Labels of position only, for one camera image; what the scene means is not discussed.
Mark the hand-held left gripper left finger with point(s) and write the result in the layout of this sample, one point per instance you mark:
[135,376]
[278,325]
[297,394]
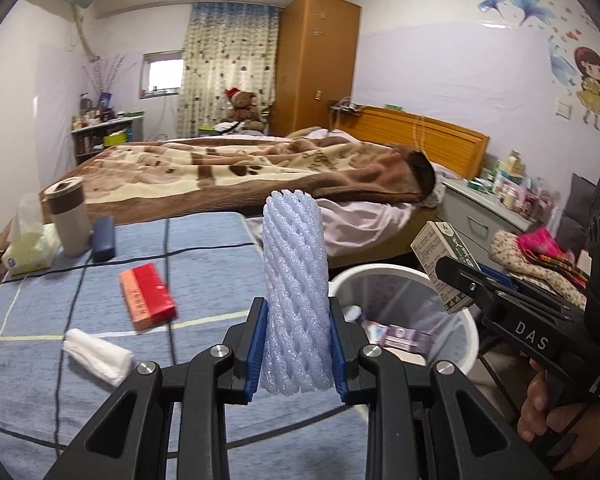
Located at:
[255,360]

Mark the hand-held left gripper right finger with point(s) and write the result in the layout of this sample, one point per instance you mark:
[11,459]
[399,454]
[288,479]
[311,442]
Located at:
[339,360]

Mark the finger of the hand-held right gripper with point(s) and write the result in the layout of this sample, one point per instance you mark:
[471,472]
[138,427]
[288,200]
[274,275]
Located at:
[530,295]
[460,277]

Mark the white and green medicine box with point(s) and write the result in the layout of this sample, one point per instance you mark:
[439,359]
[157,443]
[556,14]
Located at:
[430,240]

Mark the pink carton box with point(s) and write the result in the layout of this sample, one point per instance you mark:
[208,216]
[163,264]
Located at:
[402,337]

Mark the pale foam fruit net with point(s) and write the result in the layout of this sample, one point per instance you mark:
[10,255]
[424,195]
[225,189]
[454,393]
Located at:
[295,285]

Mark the white round trash bin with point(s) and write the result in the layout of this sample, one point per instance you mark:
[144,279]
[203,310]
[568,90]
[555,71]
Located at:
[375,272]

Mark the person's right hand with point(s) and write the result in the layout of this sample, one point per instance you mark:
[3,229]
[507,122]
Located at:
[570,417]

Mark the floral quilted jacket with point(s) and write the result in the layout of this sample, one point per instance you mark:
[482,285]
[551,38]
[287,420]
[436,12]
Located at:
[510,255]

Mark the pink striped cloth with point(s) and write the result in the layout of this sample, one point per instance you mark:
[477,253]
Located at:
[545,245]

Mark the grey drawer nightstand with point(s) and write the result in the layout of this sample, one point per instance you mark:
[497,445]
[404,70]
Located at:
[475,220]

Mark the blue checked tablecloth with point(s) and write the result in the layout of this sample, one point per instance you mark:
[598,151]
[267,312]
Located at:
[205,285]

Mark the white pillow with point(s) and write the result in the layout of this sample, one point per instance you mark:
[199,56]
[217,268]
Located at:
[432,190]

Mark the black metal chair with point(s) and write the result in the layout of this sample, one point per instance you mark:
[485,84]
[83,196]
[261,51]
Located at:
[575,210]

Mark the cluster of medicine boxes and bottles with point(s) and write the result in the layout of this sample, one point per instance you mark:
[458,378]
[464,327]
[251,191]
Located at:
[510,185]

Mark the pale lilac duvet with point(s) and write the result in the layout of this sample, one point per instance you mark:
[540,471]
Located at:
[355,225]

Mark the red and orange box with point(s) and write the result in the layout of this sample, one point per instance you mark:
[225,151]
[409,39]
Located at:
[150,295]

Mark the wooden bed headboard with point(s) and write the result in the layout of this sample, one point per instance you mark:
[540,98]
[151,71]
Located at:
[430,130]

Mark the crumpled white tissue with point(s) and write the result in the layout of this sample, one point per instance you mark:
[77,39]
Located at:
[97,357]

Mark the brown patterned blanket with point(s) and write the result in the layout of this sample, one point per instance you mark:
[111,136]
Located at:
[230,175]

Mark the dark blue glasses case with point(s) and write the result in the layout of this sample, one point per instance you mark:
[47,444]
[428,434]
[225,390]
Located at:
[103,240]

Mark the brown and white tumbler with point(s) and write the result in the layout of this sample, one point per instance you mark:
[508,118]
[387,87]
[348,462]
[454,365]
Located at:
[70,220]

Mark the brown teddy bear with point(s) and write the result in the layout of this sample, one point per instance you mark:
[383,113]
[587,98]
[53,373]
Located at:
[242,110]

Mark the soft tissue pack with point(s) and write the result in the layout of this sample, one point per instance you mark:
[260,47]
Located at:
[27,255]

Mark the wooden wardrobe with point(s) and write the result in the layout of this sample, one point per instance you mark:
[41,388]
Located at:
[315,60]

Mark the cluttered white shelf unit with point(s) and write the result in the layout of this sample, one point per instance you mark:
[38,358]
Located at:
[105,135]

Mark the patterned window curtain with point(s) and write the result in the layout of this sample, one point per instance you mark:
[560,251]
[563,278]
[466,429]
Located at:
[230,60]

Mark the small window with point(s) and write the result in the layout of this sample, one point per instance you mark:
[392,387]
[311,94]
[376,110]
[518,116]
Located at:
[162,72]

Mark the vase of dried branches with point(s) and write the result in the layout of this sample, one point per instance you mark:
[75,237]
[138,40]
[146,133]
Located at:
[105,85]

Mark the air conditioner pipe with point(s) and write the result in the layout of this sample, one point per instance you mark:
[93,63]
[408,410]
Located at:
[86,35]

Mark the white light switch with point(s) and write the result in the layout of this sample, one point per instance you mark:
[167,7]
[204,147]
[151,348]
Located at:
[563,109]

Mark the cartoon girl wall sticker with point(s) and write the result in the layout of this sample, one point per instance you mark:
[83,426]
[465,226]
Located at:
[587,85]

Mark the blue flower wall stickers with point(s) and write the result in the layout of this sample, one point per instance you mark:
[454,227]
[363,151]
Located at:
[522,5]

